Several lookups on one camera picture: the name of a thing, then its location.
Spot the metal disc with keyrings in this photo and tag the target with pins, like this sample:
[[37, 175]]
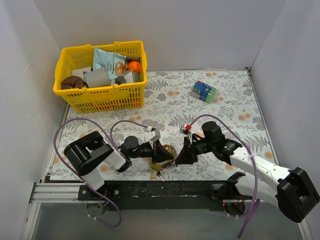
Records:
[[163, 165]]

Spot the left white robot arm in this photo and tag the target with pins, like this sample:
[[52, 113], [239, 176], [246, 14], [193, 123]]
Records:
[[88, 152]]

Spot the floral table mat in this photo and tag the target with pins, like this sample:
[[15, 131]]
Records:
[[168, 103]]

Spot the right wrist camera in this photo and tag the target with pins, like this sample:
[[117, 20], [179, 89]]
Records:
[[185, 129]]

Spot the brown round pastry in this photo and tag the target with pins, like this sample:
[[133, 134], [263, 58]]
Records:
[[72, 82]]

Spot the yellow plastic basket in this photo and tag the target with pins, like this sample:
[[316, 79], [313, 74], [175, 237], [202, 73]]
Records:
[[123, 92]]

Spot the white box in basket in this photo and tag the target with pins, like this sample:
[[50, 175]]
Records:
[[81, 71]]

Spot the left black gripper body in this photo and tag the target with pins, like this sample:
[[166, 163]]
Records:
[[157, 151]]

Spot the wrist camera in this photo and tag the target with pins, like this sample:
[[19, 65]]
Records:
[[153, 136], [185, 129]]

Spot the grey paper cup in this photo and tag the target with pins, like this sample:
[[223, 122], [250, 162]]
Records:
[[97, 78]]

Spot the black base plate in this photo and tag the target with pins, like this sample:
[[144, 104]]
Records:
[[174, 203]]

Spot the light blue chips bag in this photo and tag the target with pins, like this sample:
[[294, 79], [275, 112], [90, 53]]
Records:
[[112, 62]]

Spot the aluminium frame rail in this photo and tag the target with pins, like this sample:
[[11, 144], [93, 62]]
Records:
[[57, 192]]

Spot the blue green sponge pack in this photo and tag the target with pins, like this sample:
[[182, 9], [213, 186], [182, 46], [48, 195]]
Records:
[[203, 92]]

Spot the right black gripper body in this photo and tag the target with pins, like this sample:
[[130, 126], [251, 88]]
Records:
[[189, 150]]

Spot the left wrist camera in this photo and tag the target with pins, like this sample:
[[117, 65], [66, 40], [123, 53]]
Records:
[[153, 136]]

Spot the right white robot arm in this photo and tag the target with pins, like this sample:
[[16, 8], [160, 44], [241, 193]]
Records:
[[292, 191]]

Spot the orange fruit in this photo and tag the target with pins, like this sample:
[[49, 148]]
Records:
[[135, 66]]

